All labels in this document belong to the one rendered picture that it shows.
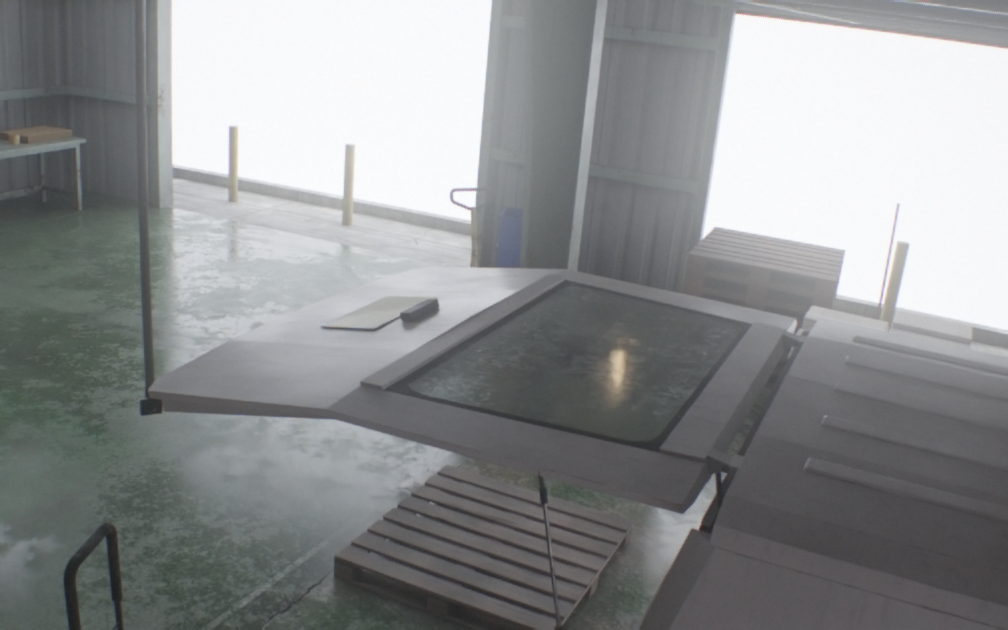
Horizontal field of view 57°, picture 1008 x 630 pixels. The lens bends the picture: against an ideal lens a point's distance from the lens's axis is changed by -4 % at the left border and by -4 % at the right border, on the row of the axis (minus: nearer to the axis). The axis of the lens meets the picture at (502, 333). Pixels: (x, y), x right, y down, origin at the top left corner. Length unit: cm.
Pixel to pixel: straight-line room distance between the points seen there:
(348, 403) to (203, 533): 311
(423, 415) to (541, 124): 373
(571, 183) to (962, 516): 398
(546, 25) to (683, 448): 387
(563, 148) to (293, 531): 253
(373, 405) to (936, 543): 108
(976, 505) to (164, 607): 351
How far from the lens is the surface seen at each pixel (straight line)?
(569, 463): 179
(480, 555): 466
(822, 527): 170
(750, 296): 731
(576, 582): 456
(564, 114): 545
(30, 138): 1112
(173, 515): 519
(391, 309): 262
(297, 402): 202
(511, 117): 900
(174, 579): 471
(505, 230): 829
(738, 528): 167
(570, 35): 542
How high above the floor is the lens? 265
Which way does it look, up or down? 20 degrees down
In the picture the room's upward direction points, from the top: 5 degrees clockwise
